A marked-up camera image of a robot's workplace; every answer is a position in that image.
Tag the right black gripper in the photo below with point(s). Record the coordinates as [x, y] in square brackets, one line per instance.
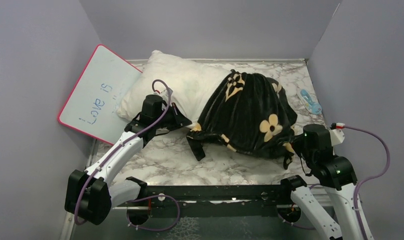
[296, 140]

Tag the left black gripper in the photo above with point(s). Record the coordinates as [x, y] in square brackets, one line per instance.
[179, 119]

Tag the white pillow insert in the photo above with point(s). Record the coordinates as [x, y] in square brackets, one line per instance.
[192, 85]

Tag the black floral pillowcase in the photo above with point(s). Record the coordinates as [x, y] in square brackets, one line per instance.
[249, 114]

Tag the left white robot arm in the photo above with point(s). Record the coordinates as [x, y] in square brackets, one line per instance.
[89, 194]

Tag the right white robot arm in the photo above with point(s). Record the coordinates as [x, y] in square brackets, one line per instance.
[337, 176]

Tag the blue packaged small item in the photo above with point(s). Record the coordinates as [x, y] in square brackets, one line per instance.
[309, 103]

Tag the pink framed whiteboard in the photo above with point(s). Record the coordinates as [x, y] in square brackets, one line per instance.
[91, 107]

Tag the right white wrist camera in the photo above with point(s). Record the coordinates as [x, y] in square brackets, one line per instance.
[336, 133]

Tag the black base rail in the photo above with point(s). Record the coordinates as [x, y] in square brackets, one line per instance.
[198, 201]

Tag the aluminium frame rail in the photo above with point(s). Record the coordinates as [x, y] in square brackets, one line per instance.
[70, 217]

